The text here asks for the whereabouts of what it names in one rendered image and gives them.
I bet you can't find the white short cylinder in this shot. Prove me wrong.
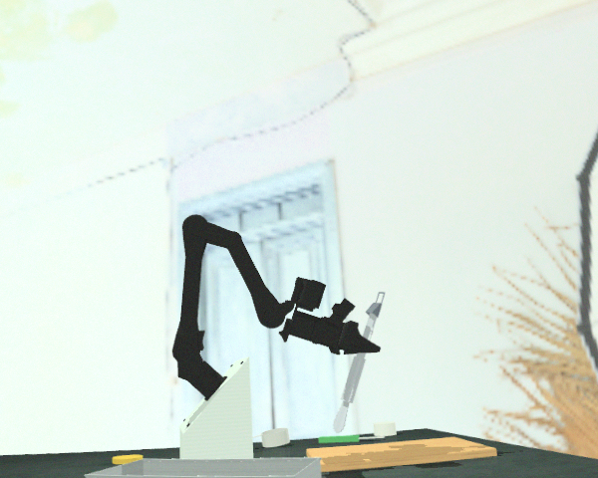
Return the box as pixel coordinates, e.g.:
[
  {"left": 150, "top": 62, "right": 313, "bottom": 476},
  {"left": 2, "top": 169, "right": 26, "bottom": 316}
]
[{"left": 374, "top": 422, "right": 397, "bottom": 436}]

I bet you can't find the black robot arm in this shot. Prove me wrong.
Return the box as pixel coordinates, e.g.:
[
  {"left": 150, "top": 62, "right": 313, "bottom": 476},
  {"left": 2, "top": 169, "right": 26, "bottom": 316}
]
[{"left": 172, "top": 214, "right": 356, "bottom": 401}]

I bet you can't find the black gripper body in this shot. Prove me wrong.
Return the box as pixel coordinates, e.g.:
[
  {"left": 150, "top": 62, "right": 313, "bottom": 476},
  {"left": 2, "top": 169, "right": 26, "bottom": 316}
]
[{"left": 309, "top": 317, "right": 359, "bottom": 355}]

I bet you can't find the tan wooden board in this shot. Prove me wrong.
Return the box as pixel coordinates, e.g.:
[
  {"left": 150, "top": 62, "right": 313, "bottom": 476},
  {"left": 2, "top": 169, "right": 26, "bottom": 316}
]
[{"left": 306, "top": 437, "right": 497, "bottom": 472}]

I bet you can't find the yellow flat disc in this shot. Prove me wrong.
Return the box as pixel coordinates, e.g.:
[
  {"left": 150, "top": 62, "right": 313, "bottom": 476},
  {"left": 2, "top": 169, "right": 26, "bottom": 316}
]
[{"left": 113, "top": 455, "right": 143, "bottom": 464}]

